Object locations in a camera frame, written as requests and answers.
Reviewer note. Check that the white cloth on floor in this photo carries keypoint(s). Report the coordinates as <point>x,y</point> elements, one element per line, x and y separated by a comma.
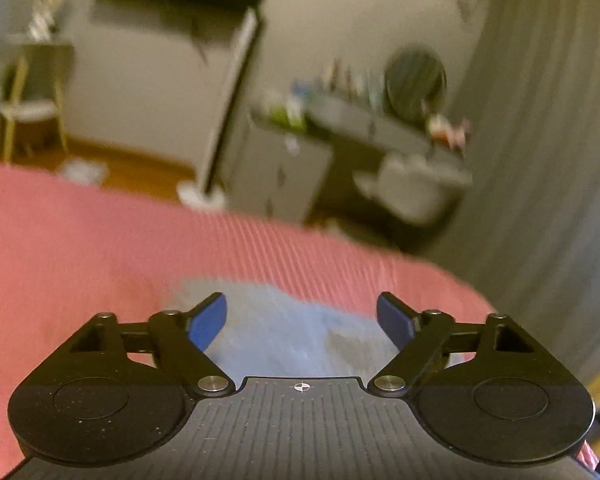
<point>82,171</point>

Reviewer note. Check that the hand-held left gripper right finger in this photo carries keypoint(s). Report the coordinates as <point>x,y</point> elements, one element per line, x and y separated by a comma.
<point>394,319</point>

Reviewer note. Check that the pink ribbed bedspread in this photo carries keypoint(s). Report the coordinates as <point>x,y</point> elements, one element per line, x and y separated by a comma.
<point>105,240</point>

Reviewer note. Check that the wooden stool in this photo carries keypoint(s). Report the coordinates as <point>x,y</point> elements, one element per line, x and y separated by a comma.
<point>30,105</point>

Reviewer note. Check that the dark dressing desk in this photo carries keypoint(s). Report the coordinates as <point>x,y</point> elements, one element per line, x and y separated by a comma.
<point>360,160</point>

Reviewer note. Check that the white round base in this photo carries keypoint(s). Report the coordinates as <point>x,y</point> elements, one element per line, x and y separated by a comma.
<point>201,196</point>

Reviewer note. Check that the row of small bottles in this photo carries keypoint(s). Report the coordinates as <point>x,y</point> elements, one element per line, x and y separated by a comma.
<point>352,82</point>

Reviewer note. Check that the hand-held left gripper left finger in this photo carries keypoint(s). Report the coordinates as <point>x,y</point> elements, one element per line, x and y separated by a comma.
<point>209,325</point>

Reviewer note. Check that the pink floral figurine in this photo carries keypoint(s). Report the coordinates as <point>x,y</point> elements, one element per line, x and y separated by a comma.
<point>449,131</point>

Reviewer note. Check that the white chair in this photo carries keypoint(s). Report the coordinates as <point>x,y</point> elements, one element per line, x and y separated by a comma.
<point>410,185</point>

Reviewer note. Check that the grey curtain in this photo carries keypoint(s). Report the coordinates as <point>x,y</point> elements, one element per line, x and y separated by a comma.
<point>545,150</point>

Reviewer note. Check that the tall white panel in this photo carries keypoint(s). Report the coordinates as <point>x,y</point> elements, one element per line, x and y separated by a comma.
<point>227,105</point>

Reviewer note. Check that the grey drawer cabinet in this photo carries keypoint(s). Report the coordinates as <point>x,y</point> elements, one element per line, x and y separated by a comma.
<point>275,170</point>

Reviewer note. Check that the light blue striped pants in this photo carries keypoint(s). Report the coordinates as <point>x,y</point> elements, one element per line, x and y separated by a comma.
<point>290,330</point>

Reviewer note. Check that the round mirror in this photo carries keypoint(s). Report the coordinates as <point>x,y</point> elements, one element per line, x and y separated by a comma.
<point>415,79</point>

